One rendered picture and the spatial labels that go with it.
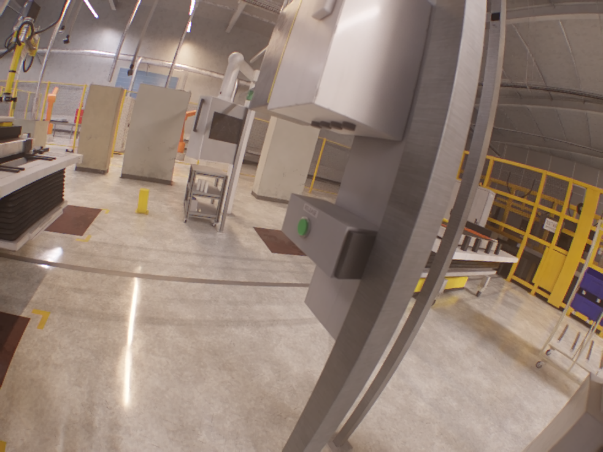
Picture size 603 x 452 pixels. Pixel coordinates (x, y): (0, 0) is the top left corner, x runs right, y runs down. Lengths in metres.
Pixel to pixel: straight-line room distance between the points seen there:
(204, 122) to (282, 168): 3.73
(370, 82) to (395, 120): 0.08
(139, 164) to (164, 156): 0.60
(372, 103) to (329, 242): 0.21
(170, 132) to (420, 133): 6.00
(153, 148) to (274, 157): 2.87
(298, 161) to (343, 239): 6.55
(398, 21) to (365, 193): 0.30
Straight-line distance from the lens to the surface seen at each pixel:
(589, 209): 7.59
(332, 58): 0.38
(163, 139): 6.24
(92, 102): 6.67
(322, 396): 0.53
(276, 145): 6.63
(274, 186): 6.77
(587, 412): 1.03
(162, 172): 6.30
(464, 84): 0.40
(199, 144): 3.38
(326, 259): 0.40
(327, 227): 0.41
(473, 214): 7.43
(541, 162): 13.59
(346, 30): 0.40
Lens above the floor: 1.26
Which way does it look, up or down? 14 degrees down
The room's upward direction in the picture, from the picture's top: 16 degrees clockwise
